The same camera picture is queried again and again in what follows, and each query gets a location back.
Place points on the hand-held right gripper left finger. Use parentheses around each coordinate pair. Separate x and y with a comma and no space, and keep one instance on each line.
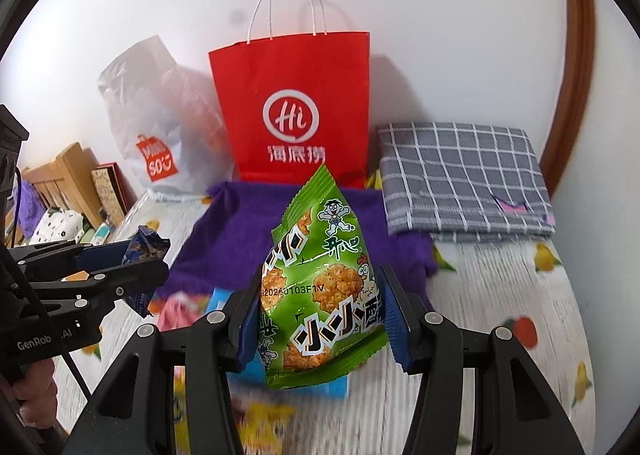
(248,330)

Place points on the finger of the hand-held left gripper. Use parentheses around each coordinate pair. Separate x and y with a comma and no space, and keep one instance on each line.
(102,255)
(125,282)

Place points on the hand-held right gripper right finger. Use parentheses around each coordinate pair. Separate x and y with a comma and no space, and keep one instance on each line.
(398,325)

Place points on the light blue packet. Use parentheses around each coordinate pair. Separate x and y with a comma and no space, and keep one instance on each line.
(220,298)

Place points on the dark blue snack packet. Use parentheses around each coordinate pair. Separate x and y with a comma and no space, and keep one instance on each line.
(145,245)

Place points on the green snack packet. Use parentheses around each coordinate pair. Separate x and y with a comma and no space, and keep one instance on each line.
(310,285)

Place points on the person's left hand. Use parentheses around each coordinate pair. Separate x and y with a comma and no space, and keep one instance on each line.
(32,397)

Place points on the white dotted cloth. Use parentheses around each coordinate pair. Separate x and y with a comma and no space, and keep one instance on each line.
(55,225)

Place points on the patterned box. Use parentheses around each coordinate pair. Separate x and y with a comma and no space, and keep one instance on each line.
(107,195)

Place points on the pink snack packet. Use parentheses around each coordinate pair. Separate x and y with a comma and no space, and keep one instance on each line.
(180,312)

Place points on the purple towel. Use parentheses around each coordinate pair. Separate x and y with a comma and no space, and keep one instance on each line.
(235,245)

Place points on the wooden bed headboard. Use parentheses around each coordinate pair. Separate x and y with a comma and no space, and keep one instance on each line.
(65,165)

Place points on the fruit print bed sheet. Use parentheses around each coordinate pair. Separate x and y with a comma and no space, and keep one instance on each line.
(500,285)

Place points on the white plastic bag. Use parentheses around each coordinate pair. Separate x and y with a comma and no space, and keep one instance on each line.
(145,100)

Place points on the grey plaid folded cloth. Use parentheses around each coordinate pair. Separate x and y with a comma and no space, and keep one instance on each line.
(460,175)

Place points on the red paper bag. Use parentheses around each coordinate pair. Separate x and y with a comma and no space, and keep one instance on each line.
(290,80)

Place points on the brown wooden door frame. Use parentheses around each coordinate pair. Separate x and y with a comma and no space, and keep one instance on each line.
(575,60)

